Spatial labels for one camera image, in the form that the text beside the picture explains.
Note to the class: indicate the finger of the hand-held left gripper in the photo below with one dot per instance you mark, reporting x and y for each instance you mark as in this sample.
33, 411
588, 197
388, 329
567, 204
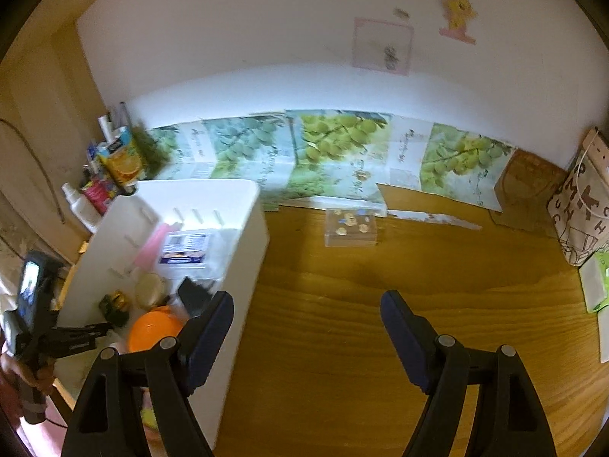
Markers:
78, 345

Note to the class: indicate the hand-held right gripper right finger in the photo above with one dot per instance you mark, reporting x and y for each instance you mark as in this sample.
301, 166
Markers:
404, 338

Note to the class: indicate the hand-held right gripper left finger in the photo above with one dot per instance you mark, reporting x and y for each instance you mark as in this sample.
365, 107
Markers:
209, 338

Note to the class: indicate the black charger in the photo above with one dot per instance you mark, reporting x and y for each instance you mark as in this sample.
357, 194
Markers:
192, 295

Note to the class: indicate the green jar gold cap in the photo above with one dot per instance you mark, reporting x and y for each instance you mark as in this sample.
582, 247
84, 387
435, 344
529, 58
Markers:
112, 312

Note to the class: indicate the orange round case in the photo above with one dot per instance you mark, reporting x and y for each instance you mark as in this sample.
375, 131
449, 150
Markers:
152, 333

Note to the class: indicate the white plastic tray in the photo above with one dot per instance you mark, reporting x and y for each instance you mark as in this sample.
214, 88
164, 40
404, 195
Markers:
238, 247

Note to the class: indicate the person's left hand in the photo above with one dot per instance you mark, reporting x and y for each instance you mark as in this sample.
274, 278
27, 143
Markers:
45, 378

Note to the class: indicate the small yellow object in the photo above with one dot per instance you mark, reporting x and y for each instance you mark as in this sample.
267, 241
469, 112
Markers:
84, 247

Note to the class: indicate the white spray bottle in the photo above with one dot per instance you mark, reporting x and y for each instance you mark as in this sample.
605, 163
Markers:
83, 209

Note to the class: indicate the pink fabric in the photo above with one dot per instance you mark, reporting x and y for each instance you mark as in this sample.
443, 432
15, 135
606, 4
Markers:
47, 442

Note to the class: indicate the pink red packet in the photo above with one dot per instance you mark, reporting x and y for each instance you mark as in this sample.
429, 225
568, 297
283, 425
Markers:
97, 195

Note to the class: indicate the clear box gold trinkets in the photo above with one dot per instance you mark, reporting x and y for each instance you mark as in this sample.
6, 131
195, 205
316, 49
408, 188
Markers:
349, 228

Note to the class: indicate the white paper strip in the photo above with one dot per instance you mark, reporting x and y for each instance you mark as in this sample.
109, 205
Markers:
428, 216

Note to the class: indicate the white tube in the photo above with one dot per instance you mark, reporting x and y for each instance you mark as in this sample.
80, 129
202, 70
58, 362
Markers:
105, 131

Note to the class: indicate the grape print poster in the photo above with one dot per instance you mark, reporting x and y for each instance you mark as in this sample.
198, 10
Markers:
452, 157
176, 147
338, 147
242, 147

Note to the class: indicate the brown paper sheet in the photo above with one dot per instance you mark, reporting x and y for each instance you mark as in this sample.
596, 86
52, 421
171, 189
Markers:
528, 185

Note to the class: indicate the green tissue pack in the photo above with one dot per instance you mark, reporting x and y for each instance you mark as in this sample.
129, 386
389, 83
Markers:
597, 285

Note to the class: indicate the printed canvas bag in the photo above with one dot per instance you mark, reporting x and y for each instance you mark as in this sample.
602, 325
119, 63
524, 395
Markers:
580, 219

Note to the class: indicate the pink bordered note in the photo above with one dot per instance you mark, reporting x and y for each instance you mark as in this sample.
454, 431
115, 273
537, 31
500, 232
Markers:
380, 47

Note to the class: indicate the yellow cartoon sticker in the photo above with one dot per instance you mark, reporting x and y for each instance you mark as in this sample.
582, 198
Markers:
457, 14

